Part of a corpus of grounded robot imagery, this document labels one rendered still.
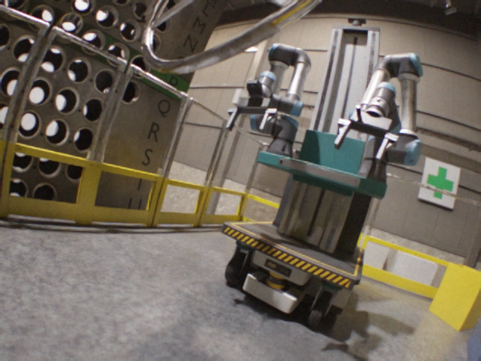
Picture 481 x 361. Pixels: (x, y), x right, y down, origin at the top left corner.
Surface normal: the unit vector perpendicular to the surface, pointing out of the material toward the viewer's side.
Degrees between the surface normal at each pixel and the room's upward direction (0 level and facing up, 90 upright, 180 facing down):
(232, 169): 90
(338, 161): 90
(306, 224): 90
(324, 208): 90
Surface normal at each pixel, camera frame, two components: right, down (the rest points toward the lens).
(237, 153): -0.53, -0.15
